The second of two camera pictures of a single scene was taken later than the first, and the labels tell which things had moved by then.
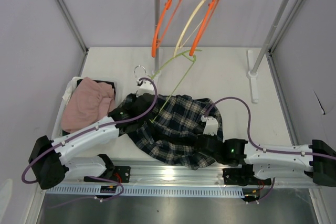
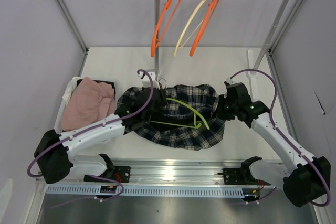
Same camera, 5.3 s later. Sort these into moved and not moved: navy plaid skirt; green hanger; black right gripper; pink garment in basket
Moved: green hanger; navy plaid skirt; black right gripper
Not moved: pink garment in basket
